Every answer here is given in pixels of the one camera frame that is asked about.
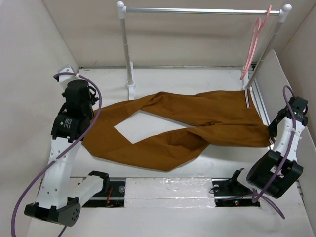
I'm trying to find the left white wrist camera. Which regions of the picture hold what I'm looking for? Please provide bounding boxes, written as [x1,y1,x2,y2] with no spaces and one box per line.
[54,64,77,84]

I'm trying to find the brown trousers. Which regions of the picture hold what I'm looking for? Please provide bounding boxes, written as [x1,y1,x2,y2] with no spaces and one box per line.
[81,90,272,172]

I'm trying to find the silver white clothes rack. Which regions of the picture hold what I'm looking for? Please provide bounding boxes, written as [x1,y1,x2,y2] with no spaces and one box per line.
[116,0,292,100]

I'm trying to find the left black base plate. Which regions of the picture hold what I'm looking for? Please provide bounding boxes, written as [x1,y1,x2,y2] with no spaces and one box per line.
[83,178,126,208]

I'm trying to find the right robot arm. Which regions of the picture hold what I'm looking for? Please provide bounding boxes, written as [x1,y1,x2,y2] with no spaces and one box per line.
[245,96,308,199]

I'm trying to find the pink plastic hanger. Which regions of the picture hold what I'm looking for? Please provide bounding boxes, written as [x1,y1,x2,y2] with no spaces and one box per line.
[239,5,272,80]

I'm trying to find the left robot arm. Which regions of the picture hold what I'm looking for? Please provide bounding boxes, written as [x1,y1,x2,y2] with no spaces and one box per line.
[24,80,110,227]

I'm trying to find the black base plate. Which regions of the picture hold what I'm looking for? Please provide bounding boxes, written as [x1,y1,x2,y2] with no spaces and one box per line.
[210,180,261,207]
[83,178,126,208]

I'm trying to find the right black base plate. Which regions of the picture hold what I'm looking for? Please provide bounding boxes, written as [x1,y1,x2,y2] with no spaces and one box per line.
[210,180,261,207]

